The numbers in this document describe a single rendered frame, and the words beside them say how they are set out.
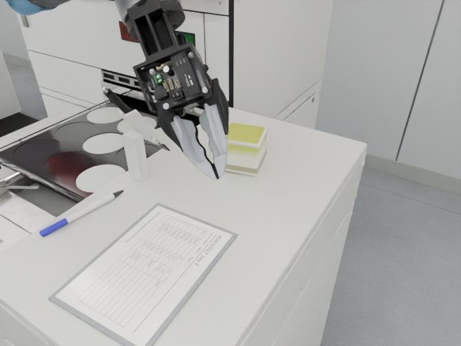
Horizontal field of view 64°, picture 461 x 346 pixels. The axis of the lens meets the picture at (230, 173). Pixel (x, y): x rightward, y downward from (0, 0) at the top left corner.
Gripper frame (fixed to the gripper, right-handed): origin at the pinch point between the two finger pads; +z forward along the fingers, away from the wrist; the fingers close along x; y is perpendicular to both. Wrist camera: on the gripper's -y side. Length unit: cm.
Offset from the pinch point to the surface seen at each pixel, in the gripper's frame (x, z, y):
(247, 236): -0.1, 10.8, -5.9
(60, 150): -38, -17, -36
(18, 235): -31.5, -1.3, -3.7
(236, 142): 2.7, -2.9, -15.8
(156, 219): -12.3, 3.9, -7.4
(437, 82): 105, 0, -162
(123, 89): -25, -31, -59
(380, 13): 90, -45, -161
